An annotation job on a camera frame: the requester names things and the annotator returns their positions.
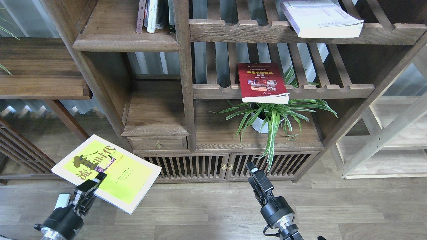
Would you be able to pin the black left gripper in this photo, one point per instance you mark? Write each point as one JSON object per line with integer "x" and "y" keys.
{"x": 65, "y": 223}

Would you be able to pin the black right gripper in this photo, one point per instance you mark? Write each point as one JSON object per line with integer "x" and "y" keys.
{"x": 273, "y": 209}

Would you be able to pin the yellow green cover book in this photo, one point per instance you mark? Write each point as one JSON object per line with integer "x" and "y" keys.
{"x": 128, "y": 179}

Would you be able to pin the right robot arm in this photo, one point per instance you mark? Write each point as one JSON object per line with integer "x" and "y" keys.
{"x": 284, "y": 233}

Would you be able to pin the white metal bar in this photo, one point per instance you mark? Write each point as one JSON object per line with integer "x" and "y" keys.
{"x": 63, "y": 200}

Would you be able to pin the white plant pot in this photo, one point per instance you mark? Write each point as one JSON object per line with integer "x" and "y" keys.
{"x": 258, "y": 122}

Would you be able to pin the green spider plant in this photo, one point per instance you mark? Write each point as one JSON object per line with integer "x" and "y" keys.
{"x": 291, "y": 112}

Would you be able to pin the dark slatted wooden rack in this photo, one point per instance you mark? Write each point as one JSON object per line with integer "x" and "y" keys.
{"x": 31, "y": 147}

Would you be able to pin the brass drawer knob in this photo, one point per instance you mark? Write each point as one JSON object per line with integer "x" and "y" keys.
{"x": 158, "y": 145}

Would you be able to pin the red cover book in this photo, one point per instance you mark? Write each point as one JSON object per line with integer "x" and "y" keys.
{"x": 262, "y": 82}

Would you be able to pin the dark wooden bookshelf cabinet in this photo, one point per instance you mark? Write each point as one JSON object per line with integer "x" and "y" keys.
{"x": 167, "y": 87}

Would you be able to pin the white thick book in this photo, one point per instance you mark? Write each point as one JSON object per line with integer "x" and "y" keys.
{"x": 320, "y": 19}

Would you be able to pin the brown upright book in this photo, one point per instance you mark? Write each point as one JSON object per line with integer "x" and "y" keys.
{"x": 141, "y": 16}

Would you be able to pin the green leaf at edge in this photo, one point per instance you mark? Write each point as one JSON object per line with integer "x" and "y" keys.
{"x": 3, "y": 29}

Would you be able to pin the white upright book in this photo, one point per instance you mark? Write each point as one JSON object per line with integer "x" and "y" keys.
{"x": 152, "y": 16}

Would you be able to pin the dark upright book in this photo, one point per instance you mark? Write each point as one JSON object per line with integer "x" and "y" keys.
{"x": 172, "y": 25}

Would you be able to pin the light wooden shelf frame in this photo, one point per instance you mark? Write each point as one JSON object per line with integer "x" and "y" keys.
{"x": 395, "y": 146}

